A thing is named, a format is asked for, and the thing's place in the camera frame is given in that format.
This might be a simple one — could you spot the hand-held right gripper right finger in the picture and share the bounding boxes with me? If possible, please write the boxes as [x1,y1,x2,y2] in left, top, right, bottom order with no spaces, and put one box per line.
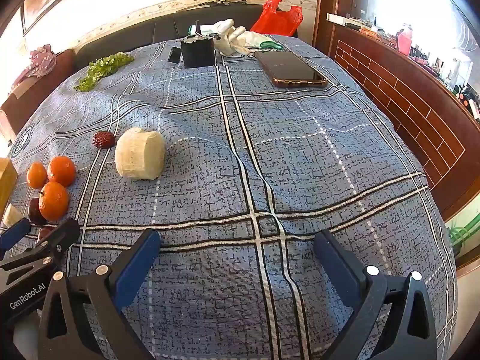
[314,229,439,360]

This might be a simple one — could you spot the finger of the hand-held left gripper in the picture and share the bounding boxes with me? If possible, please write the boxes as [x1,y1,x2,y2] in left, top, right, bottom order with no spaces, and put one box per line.
[34,218,80,267]
[0,217,31,250]

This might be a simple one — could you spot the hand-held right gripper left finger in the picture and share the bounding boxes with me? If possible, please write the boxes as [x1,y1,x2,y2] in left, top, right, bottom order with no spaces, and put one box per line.
[37,229,162,360]

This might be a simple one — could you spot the tall white peeled sugarcane chunk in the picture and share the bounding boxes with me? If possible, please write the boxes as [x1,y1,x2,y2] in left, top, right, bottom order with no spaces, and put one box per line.
[2,204,24,229]

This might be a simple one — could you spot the dark purple plum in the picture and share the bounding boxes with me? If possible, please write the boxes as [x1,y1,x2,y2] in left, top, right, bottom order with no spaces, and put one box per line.
[27,197,47,226]

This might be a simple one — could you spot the small orange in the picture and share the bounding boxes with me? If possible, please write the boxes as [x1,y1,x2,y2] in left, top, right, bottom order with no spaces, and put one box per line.
[38,181,70,221]
[47,156,77,187]
[26,162,48,189]

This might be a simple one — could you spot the yellow cardboard box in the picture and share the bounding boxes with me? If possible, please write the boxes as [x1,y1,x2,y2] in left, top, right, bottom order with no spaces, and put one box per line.
[0,157,18,214]

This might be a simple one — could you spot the large white peeled sugarcane chunk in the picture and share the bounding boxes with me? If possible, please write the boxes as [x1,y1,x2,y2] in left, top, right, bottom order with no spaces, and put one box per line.
[114,127,166,181]

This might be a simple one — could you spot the green plant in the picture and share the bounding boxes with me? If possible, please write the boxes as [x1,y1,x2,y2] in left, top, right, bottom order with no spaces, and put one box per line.
[446,219,480,252]

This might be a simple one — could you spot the floral cloth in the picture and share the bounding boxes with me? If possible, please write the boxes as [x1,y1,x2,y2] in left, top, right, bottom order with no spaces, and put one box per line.
[15,44,57,87]

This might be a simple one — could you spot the green lettuce leaf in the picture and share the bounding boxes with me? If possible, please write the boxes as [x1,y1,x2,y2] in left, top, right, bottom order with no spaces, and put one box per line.
[74,52,136,92]

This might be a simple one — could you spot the wooden brick-pattern counter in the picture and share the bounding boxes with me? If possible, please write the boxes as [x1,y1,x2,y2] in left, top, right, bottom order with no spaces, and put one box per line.
[313,0,480,222]

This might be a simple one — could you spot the black smartphone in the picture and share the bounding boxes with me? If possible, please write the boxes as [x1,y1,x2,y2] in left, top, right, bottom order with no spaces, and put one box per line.
[254,50,329,89]

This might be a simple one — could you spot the small black box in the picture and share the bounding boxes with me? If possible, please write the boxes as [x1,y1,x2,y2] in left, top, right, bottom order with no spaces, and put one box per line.
[181,34,216,69]

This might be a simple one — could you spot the pink bottle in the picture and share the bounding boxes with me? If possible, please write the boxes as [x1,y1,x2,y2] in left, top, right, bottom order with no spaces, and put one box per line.
[397,24,413,55]

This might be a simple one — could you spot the white cloth with green print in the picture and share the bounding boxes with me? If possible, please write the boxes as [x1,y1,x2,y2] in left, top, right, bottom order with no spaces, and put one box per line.
[240,32,286,57]

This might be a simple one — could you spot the white flat box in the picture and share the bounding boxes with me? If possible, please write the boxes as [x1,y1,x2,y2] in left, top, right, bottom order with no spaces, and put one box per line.
[326,13,362,27]

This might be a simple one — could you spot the red plastic bag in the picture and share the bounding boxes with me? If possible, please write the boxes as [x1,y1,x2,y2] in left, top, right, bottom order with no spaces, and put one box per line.
[249,0,304,37]

